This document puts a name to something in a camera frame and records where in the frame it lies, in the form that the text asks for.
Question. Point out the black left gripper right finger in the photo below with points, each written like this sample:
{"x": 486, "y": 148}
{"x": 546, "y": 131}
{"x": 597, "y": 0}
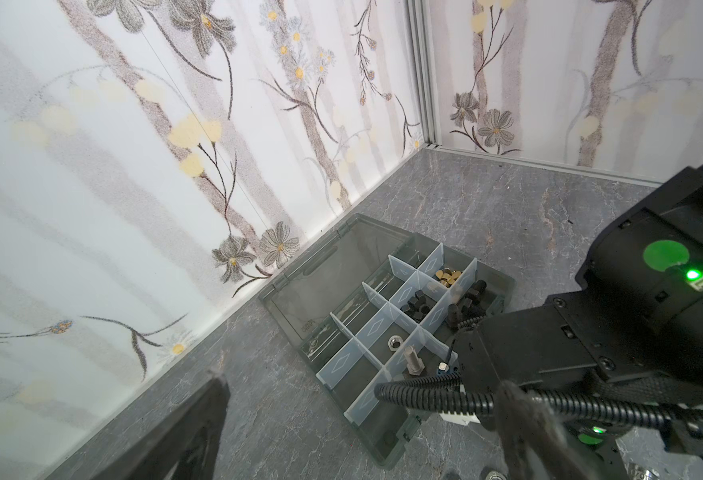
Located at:
{"x": 534, "y": 442}

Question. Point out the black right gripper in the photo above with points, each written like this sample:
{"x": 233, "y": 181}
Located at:
{"x": 575, "y": 349}

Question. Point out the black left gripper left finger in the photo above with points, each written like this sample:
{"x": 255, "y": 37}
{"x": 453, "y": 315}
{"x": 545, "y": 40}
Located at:
{"x": 185, "y": 445}

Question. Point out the black hex bolt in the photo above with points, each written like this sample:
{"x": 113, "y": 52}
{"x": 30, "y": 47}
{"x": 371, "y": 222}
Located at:
{"x": 455, "y": 319}
{"x": 476, "y": 292}

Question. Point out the brass wing nut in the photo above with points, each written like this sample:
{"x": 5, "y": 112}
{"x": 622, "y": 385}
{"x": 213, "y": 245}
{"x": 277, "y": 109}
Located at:
{"x": 447, "y": 277}

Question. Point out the silver hex bolt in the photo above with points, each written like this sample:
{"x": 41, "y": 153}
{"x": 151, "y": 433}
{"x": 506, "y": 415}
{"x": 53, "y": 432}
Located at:
{"x": 414, "y": 363}

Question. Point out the black nut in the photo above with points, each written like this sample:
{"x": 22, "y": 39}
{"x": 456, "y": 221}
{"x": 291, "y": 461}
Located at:
{"x": 418, "y": 306}

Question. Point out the silver hex nut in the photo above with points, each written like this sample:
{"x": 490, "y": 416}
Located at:
{"x": 394, "y": 343}

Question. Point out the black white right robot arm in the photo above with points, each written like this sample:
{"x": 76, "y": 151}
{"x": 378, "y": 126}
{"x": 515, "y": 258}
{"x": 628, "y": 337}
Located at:
{"x": 652, "y": 255}

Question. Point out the green plastic organizer box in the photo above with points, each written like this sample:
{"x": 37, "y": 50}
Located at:
{"x": 341, "y": 301}

